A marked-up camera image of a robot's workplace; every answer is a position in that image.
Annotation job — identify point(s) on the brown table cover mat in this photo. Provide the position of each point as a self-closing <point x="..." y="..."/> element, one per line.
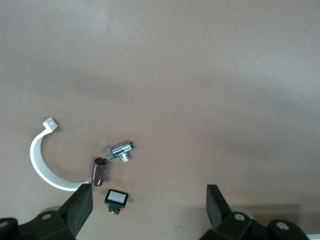
<point x="175" y="75"/>

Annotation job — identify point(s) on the white curved pipe clamp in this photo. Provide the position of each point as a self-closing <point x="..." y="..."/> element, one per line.
<point x="35" y="160"/>

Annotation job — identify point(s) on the dark brown cylindrical capacitor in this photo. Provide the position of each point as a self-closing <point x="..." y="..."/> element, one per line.
<point x="99" y="172"/>

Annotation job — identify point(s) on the chrome angle valve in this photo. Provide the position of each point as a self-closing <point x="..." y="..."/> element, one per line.
<point x="118" y="149"/>

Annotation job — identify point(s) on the white square push button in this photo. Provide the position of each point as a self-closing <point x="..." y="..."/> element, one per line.
<point x="116" y="196"/>

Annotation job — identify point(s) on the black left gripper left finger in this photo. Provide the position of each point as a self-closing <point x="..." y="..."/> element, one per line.
<point x="78" y="207"/>

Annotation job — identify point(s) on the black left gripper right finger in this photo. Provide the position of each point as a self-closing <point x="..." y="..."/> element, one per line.
<point x="215" y="207"/>

